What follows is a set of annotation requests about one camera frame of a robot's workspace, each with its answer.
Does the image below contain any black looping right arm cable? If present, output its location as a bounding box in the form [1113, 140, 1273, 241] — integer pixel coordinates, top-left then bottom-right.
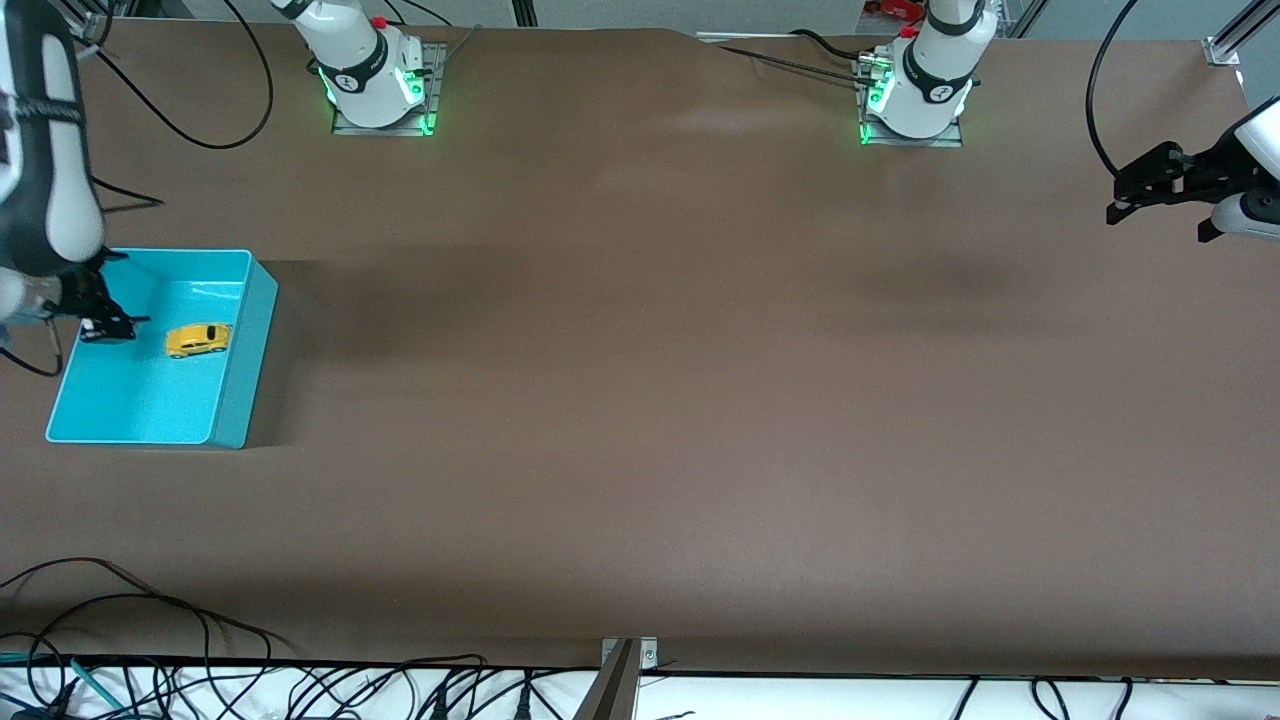
[92, 0, 275, 152]

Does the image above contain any aluminium frame profile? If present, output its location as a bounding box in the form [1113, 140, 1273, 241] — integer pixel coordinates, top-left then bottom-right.
[1204, 0, 1280, 67]
[62, 0, 113, 47]

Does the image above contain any teal cable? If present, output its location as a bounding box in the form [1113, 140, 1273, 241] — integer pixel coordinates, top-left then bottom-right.
[0, 652, 117, 706]

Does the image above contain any turquoise plastic bin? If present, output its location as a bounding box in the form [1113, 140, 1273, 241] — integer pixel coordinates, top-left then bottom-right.
[44, 248, 280, 450]

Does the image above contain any arched black cable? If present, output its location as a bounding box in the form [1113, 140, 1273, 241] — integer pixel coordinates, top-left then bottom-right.
[0, 593, 273, 706]

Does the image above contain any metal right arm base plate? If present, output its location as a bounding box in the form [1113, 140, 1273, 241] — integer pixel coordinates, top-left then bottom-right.
[331, 42, 448, 137]

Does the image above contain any aluminium frame strut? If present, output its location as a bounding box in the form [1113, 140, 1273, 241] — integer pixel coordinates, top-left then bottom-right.
[1000, 0, 1053, 39]

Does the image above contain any angled dark metal bar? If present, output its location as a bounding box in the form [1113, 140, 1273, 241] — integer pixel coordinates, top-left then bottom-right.
[574, 640, 639, 720]

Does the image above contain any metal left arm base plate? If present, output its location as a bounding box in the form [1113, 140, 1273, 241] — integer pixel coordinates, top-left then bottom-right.
[855, 58, 967, 149]

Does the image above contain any long black looping cable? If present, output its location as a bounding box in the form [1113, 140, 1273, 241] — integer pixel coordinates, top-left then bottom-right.
[0, 556, 297, 663]

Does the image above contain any thick braided black cable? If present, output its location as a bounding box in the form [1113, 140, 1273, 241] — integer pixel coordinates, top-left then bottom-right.
[715, 44, 867, 87]

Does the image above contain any small metal bracket plate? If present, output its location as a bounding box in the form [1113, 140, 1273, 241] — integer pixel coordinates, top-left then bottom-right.
[601, 636, 660, 671]

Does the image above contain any yellow beetle toy car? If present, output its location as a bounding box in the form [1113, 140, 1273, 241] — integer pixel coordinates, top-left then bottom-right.
[164, 321, 234, 360]

